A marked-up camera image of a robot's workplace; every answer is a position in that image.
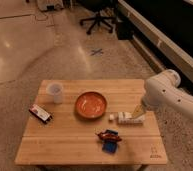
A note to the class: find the wooden table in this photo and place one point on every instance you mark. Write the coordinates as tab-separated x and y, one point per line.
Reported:
71	140

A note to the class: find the small white cube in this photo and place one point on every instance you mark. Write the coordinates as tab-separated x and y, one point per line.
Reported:
111	117

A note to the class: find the orange bowl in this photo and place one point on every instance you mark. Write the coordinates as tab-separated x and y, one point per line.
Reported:
91	105

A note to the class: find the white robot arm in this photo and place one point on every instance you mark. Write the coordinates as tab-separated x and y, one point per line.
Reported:
163	89

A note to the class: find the red black snack packet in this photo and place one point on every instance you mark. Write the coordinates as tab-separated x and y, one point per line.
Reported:
40	113

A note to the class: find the blue sponge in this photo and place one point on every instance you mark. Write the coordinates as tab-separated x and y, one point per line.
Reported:
108	146

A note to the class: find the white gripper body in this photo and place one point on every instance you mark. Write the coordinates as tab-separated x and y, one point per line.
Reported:
138	111

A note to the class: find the white ceramic cup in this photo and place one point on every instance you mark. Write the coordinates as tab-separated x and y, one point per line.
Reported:
56	91

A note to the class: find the white toy block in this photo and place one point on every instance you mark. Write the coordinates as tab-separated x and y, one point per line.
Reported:
126	118

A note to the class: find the red pepper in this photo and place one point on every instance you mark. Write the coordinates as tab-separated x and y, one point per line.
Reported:
105	136

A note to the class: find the black office chair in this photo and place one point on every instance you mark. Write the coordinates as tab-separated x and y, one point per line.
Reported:
96	6

